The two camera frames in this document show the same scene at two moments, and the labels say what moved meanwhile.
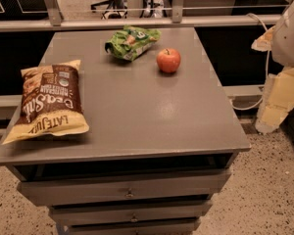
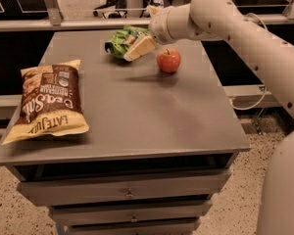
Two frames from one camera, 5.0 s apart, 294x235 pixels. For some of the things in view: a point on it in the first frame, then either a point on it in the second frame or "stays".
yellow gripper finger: x=264 y=43 → x=152 y=8
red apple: x=169 y=60 stays
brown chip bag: x=51 y=102 stays
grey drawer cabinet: x=160 y=147 stays
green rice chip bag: x=130 y=41 stays
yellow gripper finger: x=281 y=90 → x=140 y=48
